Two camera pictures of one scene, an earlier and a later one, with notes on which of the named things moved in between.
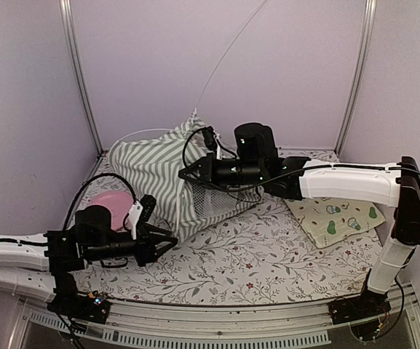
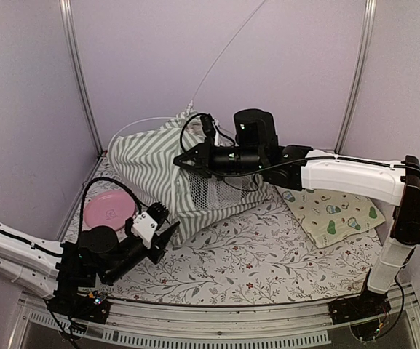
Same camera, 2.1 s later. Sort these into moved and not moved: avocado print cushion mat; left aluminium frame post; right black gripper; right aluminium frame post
Moved: right black gripper
Not moved: left aluminium frame post; avocado print cushion mat; right aluminium frame post
